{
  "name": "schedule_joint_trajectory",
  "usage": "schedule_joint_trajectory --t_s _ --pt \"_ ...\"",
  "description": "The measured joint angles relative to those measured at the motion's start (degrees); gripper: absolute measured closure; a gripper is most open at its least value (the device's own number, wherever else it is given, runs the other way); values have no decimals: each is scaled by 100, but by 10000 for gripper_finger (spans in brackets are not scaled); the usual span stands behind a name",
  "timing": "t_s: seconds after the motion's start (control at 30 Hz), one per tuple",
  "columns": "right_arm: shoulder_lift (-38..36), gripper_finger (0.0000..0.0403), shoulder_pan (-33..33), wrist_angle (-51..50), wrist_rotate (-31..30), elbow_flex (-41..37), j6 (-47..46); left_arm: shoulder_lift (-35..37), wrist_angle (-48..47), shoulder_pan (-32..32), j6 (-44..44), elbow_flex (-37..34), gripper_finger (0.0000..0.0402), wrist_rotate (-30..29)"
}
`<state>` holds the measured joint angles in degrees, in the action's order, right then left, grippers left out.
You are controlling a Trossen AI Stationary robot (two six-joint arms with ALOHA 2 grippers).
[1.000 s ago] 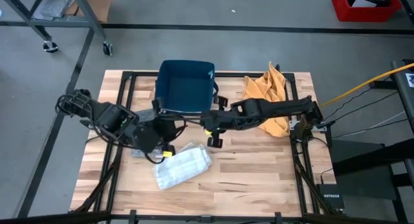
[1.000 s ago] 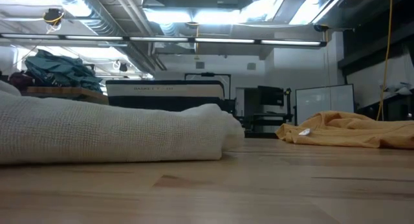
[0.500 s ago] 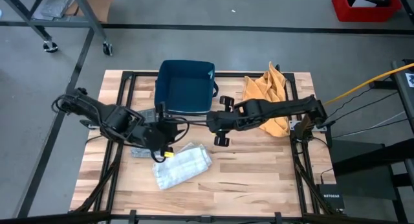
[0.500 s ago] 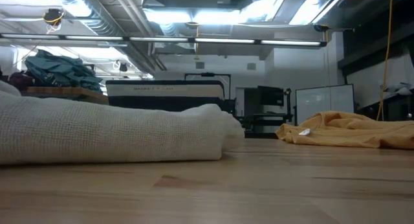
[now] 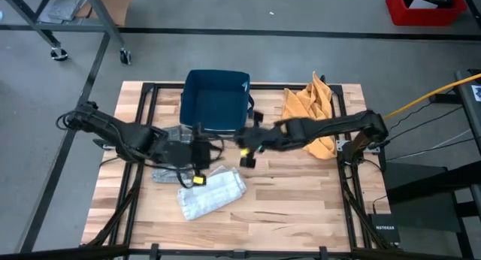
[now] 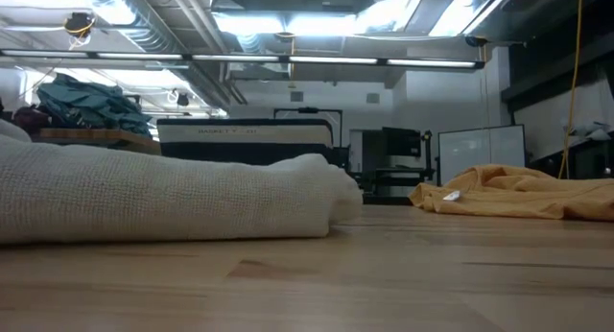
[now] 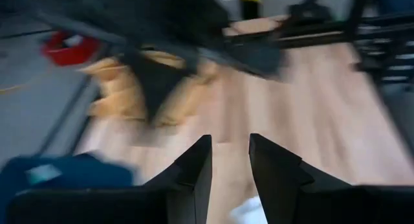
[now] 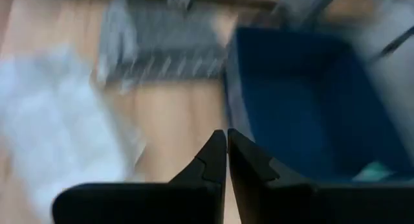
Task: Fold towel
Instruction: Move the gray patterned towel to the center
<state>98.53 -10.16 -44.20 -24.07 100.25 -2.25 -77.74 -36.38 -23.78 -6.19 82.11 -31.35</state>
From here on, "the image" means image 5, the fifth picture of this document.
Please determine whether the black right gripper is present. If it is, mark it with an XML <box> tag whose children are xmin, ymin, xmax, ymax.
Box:
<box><xmin>234</xmin><ymin>110</ymin><xmax>270</xmax><ymax>169</ymax></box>

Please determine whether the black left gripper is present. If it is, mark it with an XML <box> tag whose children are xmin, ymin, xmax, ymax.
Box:
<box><xmin>164</xmin><ymin>122</ymin><xmax>214</xmax><ymax>186</ymax></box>

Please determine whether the grey checked towel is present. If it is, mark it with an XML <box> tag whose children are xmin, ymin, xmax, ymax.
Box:
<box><xmin>151</xmin><ymin>125</ymin><xmax>197</xmax><ymax>185</ymax></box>

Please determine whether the white towel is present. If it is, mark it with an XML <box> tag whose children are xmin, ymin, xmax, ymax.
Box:
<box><xmin>176</xmin><ymin>165</ymin><xmax>248</xmax><ymax>222</ymax></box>

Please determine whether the orange towel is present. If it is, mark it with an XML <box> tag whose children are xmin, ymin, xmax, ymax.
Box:
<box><xmin>281</xmin><ymin>71</ymin><xmax>338</xmax><ymax>161</ymax></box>

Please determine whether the navy fabric basket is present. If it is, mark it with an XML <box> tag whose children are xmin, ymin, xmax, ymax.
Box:
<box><xmin>178</xmin><ymin>68</ymin><xmax>255</xmax><ymax>135</ymax></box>

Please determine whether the brown cardboard box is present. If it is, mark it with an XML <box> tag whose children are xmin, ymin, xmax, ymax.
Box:
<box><xmin>74</xmin><ymin>0</ymin><xmax>134</xmax><ymax>27</ymax></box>

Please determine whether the black side table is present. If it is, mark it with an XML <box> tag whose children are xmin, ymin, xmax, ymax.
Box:
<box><xmin>383</xmin><ymin>68</ymin><xmax>481</xmax><ymax>260</ymax></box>

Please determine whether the red plastic bin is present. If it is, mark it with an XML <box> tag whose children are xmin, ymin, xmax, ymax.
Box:
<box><xmin>384</xmin><ymin>0</ymin><xmax>468</xmax><ymax>27</ymax></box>

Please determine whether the silver plastic bag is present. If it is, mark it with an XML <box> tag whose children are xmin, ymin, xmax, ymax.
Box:
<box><xmin>37</xmin><ymin>0</ymin><xmax>88</xmax><ymax>25</ymax></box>

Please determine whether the black Netgear network switch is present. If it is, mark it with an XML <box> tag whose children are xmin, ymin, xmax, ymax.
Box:
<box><xmin>367</xmin><ymin>213</ymin><xmax>402</xmax><ymax>244</ymax></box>

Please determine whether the thin black floor cable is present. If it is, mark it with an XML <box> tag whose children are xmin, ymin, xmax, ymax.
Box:
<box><xmin>389</xmin><ymin>106</ymin><xmax>464</xmax><ymax>132</ymax></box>
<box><xmin>386</xmin><ymin>138</ymin><xmax>475</xmax><ymax>162</ymax></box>

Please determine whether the grey wheeled cart frame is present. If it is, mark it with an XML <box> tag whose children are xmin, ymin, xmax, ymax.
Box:
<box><xmin>0</xmin><ymin>0</ymin><xmax>132</xmax><ymax>65</ymax></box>

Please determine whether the yellow arm power cable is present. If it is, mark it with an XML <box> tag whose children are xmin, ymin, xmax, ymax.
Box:
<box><xmin>383</xmin><ymin>72</ymin><xmax>481</xmax><ymax>121</ymax></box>

